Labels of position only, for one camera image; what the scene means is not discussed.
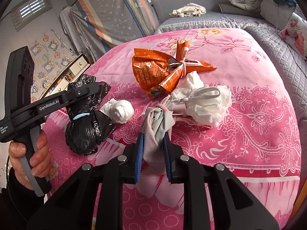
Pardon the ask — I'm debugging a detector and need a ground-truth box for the beige crumpled cloth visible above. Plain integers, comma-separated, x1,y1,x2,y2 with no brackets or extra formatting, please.
169,3,207,18

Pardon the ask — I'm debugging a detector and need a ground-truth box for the orange snack wrapper bundle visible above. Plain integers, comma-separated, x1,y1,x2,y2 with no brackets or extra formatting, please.
131,41,217,99

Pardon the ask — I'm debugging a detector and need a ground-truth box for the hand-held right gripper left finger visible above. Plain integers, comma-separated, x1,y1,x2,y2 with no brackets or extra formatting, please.
26,133,144,230

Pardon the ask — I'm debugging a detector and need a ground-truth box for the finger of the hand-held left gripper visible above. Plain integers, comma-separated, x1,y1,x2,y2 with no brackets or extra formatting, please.
60,82,100,109

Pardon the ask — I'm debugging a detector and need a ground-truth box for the grey bolster pillow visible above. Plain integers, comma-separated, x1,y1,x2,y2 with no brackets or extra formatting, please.
218,3,262,17

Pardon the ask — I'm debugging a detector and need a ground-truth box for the grey lace-trimmed bed cover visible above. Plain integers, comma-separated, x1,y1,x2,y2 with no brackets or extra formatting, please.
155,11,264,35

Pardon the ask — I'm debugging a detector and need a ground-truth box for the person's left hand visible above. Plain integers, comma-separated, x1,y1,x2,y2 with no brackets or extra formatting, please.
8,129,52,190

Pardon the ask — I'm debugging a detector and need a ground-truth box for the white draped cloth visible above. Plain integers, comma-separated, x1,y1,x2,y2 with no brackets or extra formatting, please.
59,6,79,53

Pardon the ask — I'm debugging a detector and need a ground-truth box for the pink floral blanket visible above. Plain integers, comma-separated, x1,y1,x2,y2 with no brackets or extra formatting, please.
45,27,301,230

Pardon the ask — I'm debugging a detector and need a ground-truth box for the cartoon printed wall cloth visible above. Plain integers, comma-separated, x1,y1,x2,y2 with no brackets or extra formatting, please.
30,29,77,101

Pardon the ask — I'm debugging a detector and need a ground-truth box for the white tissue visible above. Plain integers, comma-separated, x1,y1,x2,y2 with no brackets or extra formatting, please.
171,71,232,127

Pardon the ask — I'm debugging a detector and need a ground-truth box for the person's left forearm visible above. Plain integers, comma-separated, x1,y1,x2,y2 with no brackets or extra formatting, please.
0,170,48,230

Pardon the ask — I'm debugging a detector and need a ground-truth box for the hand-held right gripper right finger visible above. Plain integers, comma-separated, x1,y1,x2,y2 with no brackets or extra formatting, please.
163,133,280,230

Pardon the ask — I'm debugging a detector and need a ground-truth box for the large black plastic bag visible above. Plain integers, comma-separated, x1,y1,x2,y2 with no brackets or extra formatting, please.
65,74,117,156

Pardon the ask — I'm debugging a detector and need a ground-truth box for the white low cabinet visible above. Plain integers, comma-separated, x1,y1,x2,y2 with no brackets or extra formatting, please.
31,53,90,106

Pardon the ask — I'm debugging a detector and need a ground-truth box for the white tissue ball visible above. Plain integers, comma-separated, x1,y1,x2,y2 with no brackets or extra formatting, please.
99,98,135,124

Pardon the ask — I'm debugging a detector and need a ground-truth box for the baby print pillow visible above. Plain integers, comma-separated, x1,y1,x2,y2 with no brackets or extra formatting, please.
279,12,307,58

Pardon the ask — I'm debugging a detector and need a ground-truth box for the grey cushion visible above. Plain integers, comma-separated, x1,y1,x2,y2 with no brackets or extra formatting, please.
260,0,296,30

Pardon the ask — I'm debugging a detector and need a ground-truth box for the window with zebra blind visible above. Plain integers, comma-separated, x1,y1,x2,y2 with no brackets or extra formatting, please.
11,0,52,31

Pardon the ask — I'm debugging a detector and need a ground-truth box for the grey cloth bundle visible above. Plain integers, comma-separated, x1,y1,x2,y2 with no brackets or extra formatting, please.
140,95,175,170

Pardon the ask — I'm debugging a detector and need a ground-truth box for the striped grey sheet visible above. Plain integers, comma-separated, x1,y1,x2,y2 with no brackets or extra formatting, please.
69,0,160,60

